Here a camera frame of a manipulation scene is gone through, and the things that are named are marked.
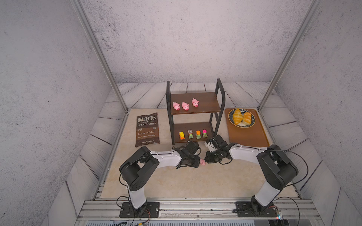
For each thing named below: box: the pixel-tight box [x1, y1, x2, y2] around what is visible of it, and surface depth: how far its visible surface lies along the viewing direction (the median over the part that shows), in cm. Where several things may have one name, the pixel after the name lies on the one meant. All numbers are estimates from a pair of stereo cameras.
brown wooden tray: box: [224, 108, 270, 147], surface depth 108 cm
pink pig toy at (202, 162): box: [199, 158, 206, 166], surface depth 90 cm
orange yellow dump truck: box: [178, 131, 186, 141], surface depth 99 cm
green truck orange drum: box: [196, 129, 202, 139], surface depth 99 cm
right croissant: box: [242, 111, 252, 126], surface depth 110 cm
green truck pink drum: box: [202, 129, 208, 138], surface depth 100 cm
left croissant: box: [232, 108, 244, 125], surface depth 110 cm
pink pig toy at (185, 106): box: [181, 101, 190, 111], surface depth 77 cm
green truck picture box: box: [187, 129, 194, 139], surface depth 100 cm
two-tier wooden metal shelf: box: [166, 78, 226, 146], surface depth 90 cm
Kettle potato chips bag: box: [135, 112, 161, 148], surface depth 107 cm
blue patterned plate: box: [228, 108, 256, 129], surface depth 112 cm
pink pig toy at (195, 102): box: [191, 97, 199, 108], surface depth 79 cm
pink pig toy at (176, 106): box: [172, 101, 181, 111], surface depth 77 cm
